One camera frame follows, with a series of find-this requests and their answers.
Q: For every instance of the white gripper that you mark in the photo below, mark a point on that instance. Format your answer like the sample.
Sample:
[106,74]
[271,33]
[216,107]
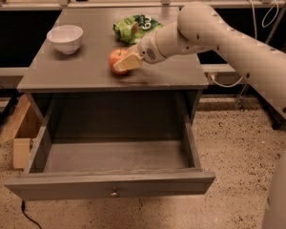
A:
[147,51]

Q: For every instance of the red apple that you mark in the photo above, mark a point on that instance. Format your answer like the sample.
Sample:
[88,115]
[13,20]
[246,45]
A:
[114,56]

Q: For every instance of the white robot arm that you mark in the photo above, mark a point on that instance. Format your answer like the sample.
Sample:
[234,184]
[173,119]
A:
[199,28]

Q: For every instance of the grey open top drawer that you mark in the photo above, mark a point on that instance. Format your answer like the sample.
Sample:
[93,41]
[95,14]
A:
[75,159]

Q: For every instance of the green chip bag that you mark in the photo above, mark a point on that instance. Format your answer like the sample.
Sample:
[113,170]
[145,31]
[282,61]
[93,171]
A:
[131,29]

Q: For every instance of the grey cabinet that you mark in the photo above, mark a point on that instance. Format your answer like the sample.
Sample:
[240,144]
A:
[151,93]

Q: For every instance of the white ceramic bowl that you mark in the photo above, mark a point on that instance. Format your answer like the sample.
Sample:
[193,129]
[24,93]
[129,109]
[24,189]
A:
[66,39]

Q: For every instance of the wooden plank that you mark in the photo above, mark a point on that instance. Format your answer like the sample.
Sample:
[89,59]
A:
[22,123]

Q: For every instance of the wooden block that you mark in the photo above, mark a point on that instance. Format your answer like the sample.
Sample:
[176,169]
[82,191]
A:
[21,152]

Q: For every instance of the grey metal rail frame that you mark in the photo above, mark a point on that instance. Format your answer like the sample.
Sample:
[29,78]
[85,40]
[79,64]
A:
[166,14]

